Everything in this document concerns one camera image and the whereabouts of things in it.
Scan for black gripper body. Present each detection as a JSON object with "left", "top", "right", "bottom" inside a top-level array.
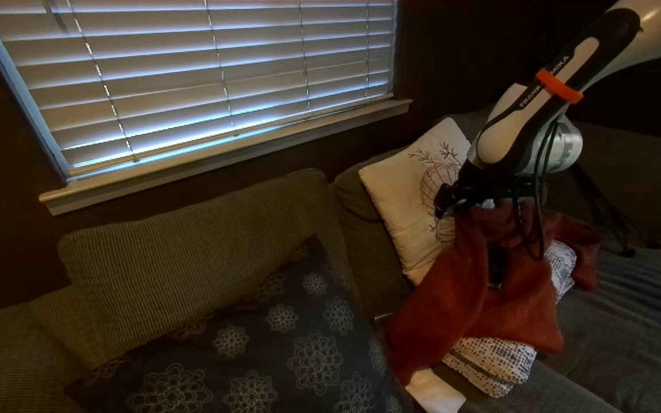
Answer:
[{"left": 431, "top": 158, "right": 546, "bottom": 223}]

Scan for rust red blanket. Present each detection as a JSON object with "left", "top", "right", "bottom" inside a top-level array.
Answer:
[{"left": 382, "top": 200, "right": 609, "bottom": 386}]

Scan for white pillow with printed motif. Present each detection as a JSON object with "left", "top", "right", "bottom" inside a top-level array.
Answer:
[{"left": 359, "top": 114, "right": 478, "bottom": 289}]

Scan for white black-dotted pillow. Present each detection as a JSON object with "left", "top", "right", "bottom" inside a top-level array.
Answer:
[{"left": 441, "top": 239, "right": 580, "bottom": 402}]

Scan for black tripod stand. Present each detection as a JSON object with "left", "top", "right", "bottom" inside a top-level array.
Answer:
[{"left": 566, "top": 164, "right": 661, "bottom": 259}]

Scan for grey sofa back cushion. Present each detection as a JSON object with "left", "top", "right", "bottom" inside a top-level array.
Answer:
[{"left": 329, "top": 111, "right": 550, "bottom": 319}]

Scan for white patterned cloth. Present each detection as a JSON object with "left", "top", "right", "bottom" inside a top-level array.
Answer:
[{"left": 402, "top": 368, "right": 468, "bottom": 413}]

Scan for grey-green fabric sofa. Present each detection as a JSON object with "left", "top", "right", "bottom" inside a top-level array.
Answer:
[{"left": 0, "top": 111, "right": 661, "bottom": 413}]

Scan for dark floral patterned pillow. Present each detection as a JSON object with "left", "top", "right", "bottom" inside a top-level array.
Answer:
[{"left": 64, "top": 235, "right": 417, "bottom": 413}]

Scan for wooden window sill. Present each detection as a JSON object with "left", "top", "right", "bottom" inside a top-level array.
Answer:
[{"left": 36, "top": 97, "right": 416, "bottom": 218}]

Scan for plain green sofa back cushion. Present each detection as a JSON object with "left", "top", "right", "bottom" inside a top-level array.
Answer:
[{"left": 57, "top": 167, "right": 361, "bottom": 362}]

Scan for white window blinds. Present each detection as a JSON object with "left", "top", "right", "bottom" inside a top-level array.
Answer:
[{"left": 0, "top": 0, "right": 402, "bottom": 187}]

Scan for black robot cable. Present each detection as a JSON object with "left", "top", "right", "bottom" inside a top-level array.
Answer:
[{"left": 512, "top": 113, "right": 572, "bottom": 265}]

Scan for orange strap on arm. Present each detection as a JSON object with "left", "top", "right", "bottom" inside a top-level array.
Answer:
[{"left": 532, "top": 66, "right": 587, "bottom": 105}]

